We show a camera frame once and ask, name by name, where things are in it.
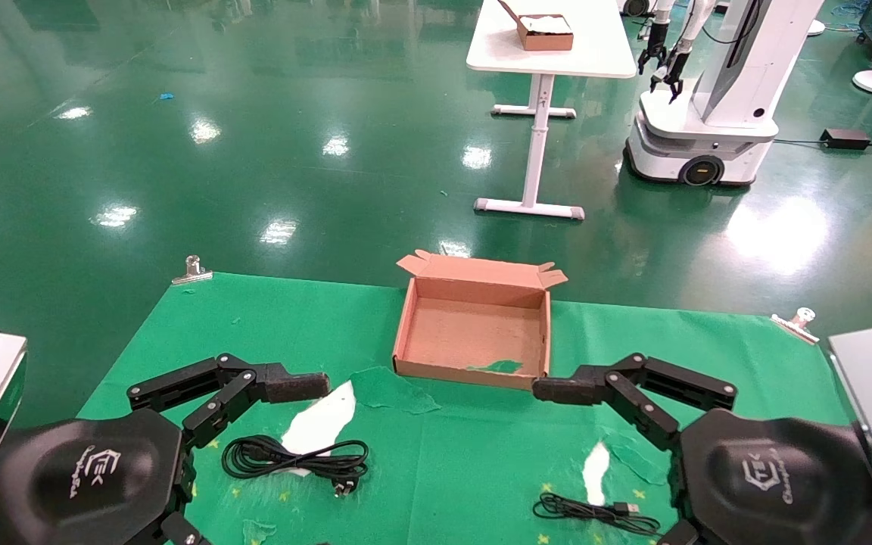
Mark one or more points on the large open cardboard box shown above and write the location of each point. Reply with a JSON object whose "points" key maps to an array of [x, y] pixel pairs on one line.
{"points": [[466, 333]]}

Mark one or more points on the black wheel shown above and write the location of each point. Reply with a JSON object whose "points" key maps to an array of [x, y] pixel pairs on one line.
{"points": [[636, 6]]}

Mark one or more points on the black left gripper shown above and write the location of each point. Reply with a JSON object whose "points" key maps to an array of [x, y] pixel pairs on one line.
{"points": [[73, 477]]}

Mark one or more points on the small brown cardboard box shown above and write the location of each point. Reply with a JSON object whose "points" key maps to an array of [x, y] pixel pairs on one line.
{"points": [[546, 42]]}

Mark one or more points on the torn green table cloth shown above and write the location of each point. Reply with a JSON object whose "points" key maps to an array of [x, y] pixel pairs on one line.
{"points": [[481, 469]]}

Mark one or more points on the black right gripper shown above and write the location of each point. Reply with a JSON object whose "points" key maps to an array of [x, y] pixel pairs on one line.
{"points": [[777, 484]]}

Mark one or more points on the silver table clamp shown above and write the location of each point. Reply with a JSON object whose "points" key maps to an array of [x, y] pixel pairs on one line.
{"points": [[795, 323], [192, 270]]}

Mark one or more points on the small black distant gripper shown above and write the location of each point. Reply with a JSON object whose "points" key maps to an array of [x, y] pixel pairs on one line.
{"points": [[654, 49], [672, 72]]}

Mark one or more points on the white foam sheet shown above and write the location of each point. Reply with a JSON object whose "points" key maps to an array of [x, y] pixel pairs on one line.
{"points": [[546, 24]]}

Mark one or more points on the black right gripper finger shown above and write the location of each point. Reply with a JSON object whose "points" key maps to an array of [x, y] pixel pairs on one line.
{"points": [[565, 389]]}

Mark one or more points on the white wheeled robot body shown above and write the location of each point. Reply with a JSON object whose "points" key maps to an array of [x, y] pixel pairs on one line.
{"points": [[731, 98]]}

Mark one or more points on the white distant robot arm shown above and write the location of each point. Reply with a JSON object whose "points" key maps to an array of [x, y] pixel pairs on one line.
{"points": [[697, 19], [664, 9]]}

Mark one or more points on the black power adapter brick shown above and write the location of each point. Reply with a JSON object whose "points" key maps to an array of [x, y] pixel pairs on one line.
{"points": [[845, 138]]}

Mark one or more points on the white standing table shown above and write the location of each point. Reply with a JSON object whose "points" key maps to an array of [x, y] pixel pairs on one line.
{"points": [[602, 53]]}

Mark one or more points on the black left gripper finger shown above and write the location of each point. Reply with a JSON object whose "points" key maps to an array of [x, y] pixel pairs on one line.
{"points": [[292, 384]]}

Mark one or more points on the small white round stand base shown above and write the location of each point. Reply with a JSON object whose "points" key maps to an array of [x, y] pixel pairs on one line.
{"points": [[816, 27]]}

